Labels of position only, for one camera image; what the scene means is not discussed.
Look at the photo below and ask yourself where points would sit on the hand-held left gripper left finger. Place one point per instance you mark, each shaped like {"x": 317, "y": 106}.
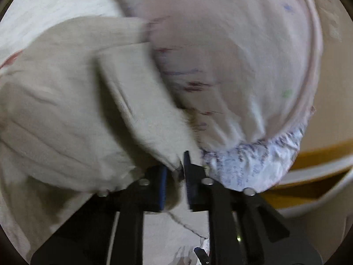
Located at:
{"x": 163, "y": 189}

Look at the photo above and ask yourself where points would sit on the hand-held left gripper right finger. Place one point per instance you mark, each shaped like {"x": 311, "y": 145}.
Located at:
{"x": 188, "y": 190}

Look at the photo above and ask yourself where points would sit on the pink and blue floral pillow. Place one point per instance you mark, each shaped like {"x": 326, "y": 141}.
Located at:
{"x": 229, "y": 55}

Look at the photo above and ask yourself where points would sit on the floral quilted bedspread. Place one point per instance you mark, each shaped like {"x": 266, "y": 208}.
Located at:
{"x": 55, "y": 5}

